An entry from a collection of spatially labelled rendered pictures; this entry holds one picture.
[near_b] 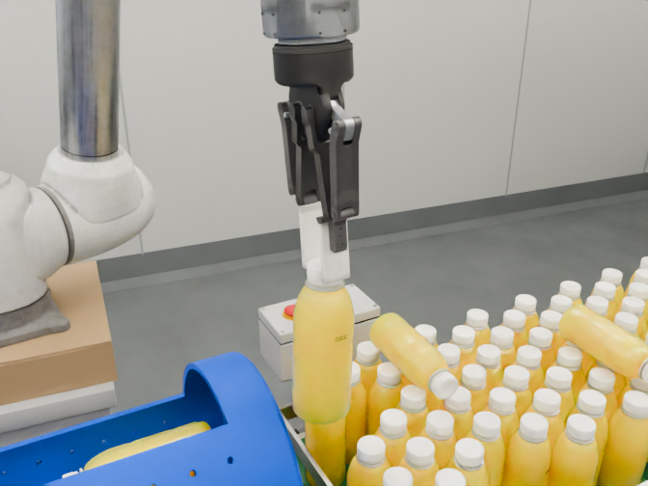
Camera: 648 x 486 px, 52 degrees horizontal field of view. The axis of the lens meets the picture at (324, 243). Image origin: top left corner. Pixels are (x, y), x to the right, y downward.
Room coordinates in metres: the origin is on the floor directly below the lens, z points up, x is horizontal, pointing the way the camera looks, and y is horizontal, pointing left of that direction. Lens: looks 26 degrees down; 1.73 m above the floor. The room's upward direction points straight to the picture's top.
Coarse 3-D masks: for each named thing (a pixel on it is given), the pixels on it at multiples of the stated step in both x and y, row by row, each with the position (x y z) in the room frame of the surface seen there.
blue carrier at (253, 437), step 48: (192, 384) 0.77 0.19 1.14; (240, 384) 0.65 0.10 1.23; (96, 432) 0.71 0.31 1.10; (144, 432) 0.74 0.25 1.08; (240, 432) 0.59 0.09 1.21; (0, 480) 0.65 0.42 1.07; (48, 480) 0.67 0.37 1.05; (96, 480) 0.51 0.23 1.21; (144, 480) 0.52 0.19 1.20; (192, 480) 0.53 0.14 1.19; (240, 480) 0.55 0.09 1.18; (288, 480) 0.56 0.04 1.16
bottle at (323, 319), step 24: (312, 288) 0.61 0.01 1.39; (336, 288) 0.61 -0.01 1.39; (312, 312) 0.59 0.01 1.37; (336, 312) 0.59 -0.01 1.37; (312, 336) 0.59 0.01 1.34; (336, 336) 0.59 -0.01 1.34; (312, 360) 0.58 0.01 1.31; (336, 360) 0.59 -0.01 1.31; (312, 384) 0.58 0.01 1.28; (336, 384) 0.58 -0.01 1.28; (312, 408) 0.58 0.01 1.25; (336, 408) 0.58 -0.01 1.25
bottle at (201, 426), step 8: (192, 424) 0.65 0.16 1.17; (200, 424) 0.65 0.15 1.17; (168, 432) 0.64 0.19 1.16; (176, 432) 0.64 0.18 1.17; (184, 432) 0.64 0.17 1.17; (192, 432) 0.64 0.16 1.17; (200, 432) 0.64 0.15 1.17; (144, 440) 0.63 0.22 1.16; (152, 440) 0.62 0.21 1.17; (160, 440) 0.62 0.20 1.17; (168, 440) 0.62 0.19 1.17; (176, 440) 0.62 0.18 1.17; (120, 448) 0.61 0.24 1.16; (128, 448) 0.61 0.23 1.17; (136, 448) 0.61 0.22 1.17; (144, 448) 0.61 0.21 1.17; (104, 456) 0.60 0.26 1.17; (112, 456) 0.60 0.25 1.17; (120, 456) 0.60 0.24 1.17; (96, 464) 0.59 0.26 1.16; (104, 464) 0.59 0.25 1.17; (192, 472) 0.60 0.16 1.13
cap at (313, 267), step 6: (318, 258) 0.64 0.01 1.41; (312, 264) 0.62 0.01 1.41; (318, 264) 0.62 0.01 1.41; (312, 270) 0.61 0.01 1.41; (318, 270) 0.61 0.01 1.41; (312, 276) 0.61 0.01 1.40; (318, 276) 0.61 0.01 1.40; (312, 282) 0.61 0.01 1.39; (318, 282) 0.61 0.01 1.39; (336, 282) 0.61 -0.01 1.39
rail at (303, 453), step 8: (288, 424) 0.87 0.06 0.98; (288, 432) 0.86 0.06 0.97; (296, 440) 0.83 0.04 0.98; (296, 448) 0.83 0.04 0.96; (304, 448) 0.81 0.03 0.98; (304, 456) 0.81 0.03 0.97; (304, 464) 0.81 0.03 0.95; (312, 464) 0.78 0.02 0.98; (312, 472) 0.78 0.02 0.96; (320, 472) 0.76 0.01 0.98; (320, 480) 0.76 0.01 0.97; (328, 480) 0.75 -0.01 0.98
